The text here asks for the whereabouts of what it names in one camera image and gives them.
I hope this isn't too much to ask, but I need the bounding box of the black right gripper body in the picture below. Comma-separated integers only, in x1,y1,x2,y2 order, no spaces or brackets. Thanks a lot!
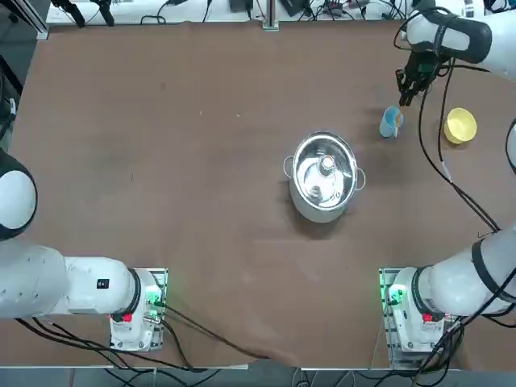
405,50,439,84

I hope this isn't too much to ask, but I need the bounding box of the blue plastic cup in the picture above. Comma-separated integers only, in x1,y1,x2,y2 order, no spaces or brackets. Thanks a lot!
378,105,406,139

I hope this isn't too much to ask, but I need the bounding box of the yellow plastic bowl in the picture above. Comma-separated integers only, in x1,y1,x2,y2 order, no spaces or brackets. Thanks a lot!
443,106,478,145

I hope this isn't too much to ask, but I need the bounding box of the black tripod leg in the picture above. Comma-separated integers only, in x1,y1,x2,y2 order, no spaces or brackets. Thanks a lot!
94,0,116,27
51,0,86,28

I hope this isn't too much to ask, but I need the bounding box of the glass pot lid with knob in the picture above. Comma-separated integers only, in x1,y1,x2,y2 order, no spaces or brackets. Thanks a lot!
293,134,359,210

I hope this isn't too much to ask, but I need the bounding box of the dark grey power adapter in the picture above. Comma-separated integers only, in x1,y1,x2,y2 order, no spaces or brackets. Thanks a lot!
281,0,310,18

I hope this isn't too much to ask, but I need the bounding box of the stainless steel pot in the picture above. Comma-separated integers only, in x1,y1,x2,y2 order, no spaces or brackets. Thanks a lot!
282,129,367,225

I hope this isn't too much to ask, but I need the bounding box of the aluminium frame rail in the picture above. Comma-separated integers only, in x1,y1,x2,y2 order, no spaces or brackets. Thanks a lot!
22,0,50,40

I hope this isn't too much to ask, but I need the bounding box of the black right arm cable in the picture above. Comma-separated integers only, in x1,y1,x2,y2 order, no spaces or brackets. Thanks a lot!
417,23,503,235

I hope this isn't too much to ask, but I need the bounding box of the camera mount post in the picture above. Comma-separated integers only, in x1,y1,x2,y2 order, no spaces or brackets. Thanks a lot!
262,0,281,31

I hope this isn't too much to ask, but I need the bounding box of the black cable bundle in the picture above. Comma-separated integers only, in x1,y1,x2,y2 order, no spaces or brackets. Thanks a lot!
14,316,249,372

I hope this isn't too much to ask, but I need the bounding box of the black cable across table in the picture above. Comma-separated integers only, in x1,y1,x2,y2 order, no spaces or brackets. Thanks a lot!
159,300,279,362

